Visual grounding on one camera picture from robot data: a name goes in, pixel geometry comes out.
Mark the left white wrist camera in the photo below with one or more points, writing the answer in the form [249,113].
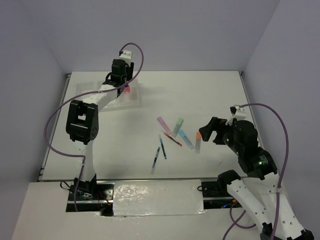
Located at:
[125,55]

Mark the teal gel pen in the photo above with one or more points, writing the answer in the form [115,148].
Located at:
[162,146]

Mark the dark blue gel pen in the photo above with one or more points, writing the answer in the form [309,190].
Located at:
[155,161]

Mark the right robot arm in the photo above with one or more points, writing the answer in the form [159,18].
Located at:
[272,212]

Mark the orange highlighter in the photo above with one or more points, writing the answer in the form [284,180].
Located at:
[198,142]

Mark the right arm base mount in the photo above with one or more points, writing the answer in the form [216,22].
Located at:
[214,197]

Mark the red gel pen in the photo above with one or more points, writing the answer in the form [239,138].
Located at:
[171,138]

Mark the pink glue stick tube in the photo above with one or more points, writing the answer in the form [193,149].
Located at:
[127,89]

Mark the blue highlighter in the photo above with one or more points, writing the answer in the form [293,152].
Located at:
[186,139]

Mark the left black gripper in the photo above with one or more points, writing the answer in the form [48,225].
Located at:
[130,70]

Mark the silver foil cover plate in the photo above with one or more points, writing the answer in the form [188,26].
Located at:
[157,198]

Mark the green highlighter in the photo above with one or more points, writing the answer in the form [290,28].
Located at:
[177,126]

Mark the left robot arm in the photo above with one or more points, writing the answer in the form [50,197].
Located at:
[82,124]

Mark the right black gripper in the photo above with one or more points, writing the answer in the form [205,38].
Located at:
[215,123]

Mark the white three-compartment tray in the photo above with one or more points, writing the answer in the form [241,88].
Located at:
[124,101]

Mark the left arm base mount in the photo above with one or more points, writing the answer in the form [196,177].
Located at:
[90,196]

